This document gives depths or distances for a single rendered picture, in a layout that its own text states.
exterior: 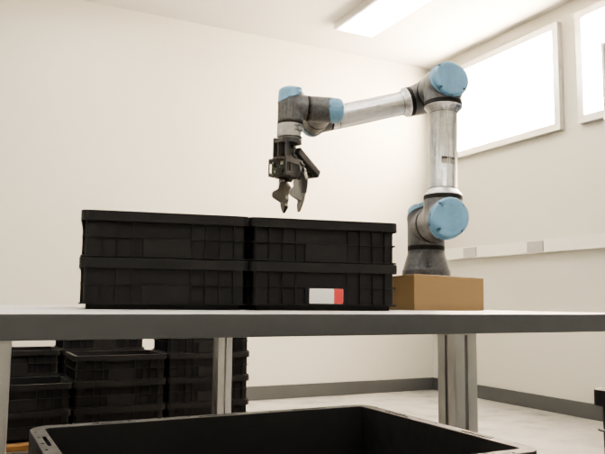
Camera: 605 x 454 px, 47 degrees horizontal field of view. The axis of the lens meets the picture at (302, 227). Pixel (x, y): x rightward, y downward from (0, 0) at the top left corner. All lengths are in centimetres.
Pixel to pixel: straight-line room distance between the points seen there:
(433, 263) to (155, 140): 323
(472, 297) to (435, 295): 14
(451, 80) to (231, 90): 335
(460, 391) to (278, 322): 47
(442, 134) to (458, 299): 50
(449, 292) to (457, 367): 64
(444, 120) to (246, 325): 113
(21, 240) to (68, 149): 69
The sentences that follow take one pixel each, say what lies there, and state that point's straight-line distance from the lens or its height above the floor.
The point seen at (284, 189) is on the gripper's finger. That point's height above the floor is 105.
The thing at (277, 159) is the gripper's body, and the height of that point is 112.
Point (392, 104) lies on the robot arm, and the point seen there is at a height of 135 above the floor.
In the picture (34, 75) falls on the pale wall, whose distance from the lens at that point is 500.
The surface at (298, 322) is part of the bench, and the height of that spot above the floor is 68.
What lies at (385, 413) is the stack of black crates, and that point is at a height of 59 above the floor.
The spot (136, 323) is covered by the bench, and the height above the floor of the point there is 68.
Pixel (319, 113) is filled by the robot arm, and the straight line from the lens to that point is 202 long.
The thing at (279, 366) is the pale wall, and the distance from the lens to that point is 527.
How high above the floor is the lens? 72
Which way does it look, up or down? 6 degrees up
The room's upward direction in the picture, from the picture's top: 1 degrees clockwise
